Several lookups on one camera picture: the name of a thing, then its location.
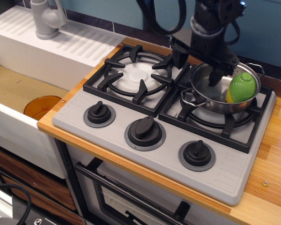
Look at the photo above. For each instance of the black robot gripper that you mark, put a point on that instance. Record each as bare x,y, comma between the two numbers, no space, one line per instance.
208,49

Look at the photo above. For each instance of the small steel pot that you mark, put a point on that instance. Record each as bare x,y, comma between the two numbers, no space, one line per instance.
199,93

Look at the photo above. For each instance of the green toy corncob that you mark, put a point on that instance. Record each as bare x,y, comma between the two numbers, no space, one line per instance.
241,88

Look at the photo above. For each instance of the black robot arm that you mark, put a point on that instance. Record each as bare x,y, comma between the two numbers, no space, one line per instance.
212,16

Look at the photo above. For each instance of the middle black stove knob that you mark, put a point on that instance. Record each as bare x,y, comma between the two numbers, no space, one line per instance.
145,134

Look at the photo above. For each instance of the black stove knob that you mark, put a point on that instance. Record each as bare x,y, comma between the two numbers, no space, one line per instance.
197,156
145,134
99,115

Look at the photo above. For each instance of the right black stove knob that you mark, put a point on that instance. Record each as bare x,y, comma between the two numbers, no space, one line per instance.
197,156

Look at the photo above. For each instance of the grey toy stove top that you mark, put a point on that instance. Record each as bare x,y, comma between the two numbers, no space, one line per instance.
225,181

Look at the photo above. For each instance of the left black stove knob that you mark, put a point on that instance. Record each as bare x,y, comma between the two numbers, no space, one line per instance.
99,115

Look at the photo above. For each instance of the black left burner grate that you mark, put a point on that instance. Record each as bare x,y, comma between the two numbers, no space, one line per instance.
134,80

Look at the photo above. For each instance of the black burner grate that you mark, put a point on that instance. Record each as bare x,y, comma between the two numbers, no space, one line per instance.
242,131
134,80

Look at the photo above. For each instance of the black right burner grate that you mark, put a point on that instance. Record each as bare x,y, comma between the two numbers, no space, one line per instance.
242,131

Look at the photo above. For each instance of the grey toy faucet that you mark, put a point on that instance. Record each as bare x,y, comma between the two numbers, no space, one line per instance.
47,20

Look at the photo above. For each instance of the orange plastic plate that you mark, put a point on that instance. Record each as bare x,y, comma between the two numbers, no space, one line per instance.
40,106

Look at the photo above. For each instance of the white oven door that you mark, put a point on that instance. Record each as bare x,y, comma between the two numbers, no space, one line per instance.
121,198

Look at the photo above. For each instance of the white toy sink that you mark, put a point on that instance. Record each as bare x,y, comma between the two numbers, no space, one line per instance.
32,68

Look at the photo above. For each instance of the wooden drawer fronts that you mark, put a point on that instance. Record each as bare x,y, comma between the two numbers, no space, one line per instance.
48,193

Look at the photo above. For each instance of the black oven door handle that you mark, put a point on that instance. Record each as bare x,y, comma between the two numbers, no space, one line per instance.
90,171

